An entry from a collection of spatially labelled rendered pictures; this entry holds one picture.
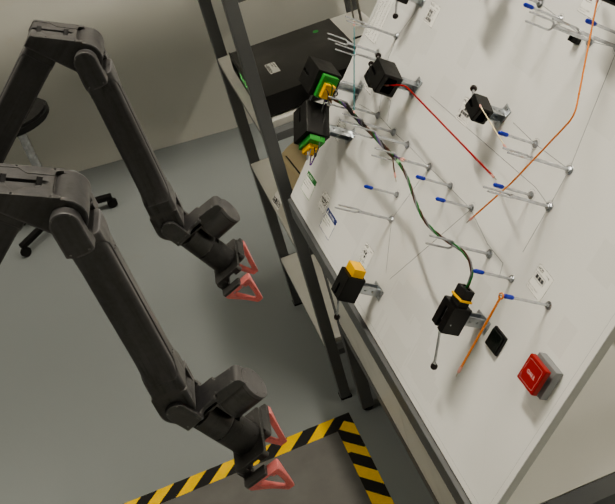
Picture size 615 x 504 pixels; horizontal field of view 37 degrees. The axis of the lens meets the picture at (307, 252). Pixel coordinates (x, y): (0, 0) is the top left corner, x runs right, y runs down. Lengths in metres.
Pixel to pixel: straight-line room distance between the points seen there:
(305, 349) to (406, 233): 1.41
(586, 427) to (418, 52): 0.89
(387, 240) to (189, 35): 2.70
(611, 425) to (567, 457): 0.11
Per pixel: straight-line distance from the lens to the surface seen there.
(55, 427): 3.45
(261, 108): 2.42
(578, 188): 1.58
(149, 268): 3.97
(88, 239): 1.19
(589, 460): 1.82
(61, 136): 4.81
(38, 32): 1.65
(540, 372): 1.52
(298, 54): 2.66
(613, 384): 1.94
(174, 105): 4.70
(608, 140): 1.56
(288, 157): 2.77
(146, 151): 1.73
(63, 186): 1.21
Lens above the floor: 2.23
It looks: 37 degrees down
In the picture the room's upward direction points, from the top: 16 degrees counter-clockwise
